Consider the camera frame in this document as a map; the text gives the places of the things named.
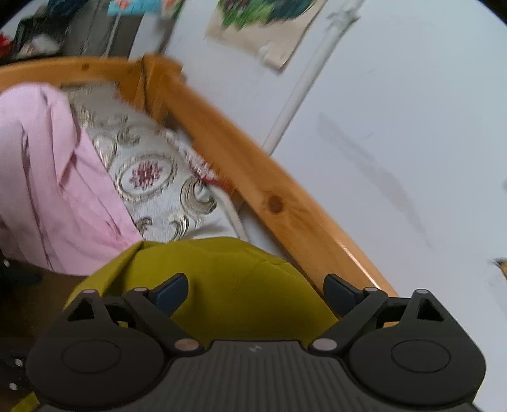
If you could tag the blond cartoon figure wall poster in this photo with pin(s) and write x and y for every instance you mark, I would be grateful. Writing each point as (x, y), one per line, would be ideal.
(257, 27)

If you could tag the beige yellow brown cloth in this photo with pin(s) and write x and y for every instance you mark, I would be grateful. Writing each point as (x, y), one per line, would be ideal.
(233, 277)

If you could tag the pink bed sheet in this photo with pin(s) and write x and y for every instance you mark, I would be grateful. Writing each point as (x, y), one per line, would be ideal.
(51, 166)

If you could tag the white wall pipe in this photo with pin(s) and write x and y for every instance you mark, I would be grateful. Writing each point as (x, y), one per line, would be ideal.
(301, 87)

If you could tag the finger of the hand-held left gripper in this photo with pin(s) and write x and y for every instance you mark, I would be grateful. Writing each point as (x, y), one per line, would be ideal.
(11, 372)

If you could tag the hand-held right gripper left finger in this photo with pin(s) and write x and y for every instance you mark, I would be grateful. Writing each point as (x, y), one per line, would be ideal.
(172, 294)

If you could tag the dark door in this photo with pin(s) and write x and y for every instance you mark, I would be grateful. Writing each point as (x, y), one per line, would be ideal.
(103, 31)

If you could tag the floral patterned mattress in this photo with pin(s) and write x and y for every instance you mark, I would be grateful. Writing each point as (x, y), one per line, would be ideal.
(158, 186)

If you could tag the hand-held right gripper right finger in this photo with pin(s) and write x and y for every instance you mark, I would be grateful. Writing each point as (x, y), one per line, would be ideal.
(337, 294)

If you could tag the wooden bed frame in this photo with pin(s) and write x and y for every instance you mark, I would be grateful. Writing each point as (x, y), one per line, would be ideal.
(245, 170)

